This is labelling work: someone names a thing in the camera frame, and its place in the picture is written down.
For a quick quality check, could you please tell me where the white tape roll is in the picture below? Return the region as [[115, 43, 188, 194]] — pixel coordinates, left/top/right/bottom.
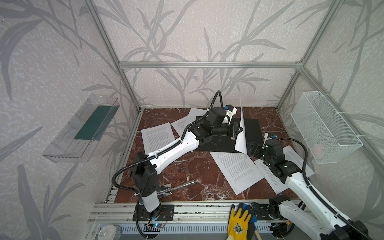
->
[[98, 225, 123, 240]]

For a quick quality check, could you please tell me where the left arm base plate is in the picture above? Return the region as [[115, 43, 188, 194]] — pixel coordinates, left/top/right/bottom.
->
[[133, 205, 175, 222]]

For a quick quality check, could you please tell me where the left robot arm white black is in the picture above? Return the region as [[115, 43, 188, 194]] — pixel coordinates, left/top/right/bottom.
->
[[112, 105, 243, 213]]

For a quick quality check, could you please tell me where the green circuit board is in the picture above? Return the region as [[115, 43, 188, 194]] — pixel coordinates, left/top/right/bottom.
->
[[145, 222, 167, 232]]

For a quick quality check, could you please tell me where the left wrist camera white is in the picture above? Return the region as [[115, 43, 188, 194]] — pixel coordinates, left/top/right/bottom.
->
[[222, 105, 237, 124]]

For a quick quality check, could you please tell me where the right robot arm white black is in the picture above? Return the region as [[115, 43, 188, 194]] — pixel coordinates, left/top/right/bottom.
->
[[247, 137, 370, 240]]

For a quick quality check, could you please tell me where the white wire mesh basket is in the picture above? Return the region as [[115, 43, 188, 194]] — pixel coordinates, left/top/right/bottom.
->
[[291, 92, 364, 164]]

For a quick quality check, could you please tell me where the yellow blue work glove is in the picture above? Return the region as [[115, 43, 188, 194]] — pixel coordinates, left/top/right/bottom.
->
[[227, 203, 255, 240]]

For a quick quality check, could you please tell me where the aluminium frame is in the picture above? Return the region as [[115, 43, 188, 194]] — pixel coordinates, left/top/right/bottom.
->
[[92, 1, 384, 239]]

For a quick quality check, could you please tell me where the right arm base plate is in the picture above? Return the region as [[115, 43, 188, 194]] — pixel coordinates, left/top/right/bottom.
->
[[251, 203, 287, 221]]

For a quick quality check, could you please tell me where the paper sheet back top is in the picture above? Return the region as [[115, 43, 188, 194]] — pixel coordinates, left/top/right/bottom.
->
[[184, 108, 208, 128]]

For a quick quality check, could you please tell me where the clear plastic tray green base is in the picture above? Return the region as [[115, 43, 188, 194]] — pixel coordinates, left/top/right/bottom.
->
[[42, 94, 120, 164]]

